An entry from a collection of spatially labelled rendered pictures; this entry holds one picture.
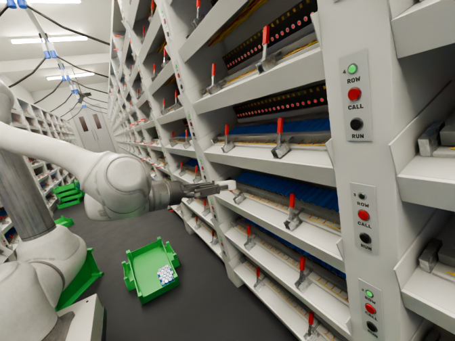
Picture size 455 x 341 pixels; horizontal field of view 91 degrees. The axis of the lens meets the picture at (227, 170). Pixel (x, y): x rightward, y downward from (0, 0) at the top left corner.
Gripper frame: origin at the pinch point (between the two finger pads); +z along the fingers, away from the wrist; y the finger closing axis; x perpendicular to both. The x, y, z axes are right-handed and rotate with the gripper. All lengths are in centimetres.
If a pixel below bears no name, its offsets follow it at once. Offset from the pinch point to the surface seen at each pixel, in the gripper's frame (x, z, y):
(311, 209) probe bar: -2.0, 9.1, 29.4
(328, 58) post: 28, -4, 44
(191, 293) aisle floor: -60, -5, -31
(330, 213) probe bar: -1.6, 9.7, 34.6
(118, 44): 97, -18, -158
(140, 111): 42, -5, -158
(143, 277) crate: -58, -24, -54
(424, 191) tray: 9, 0, 55
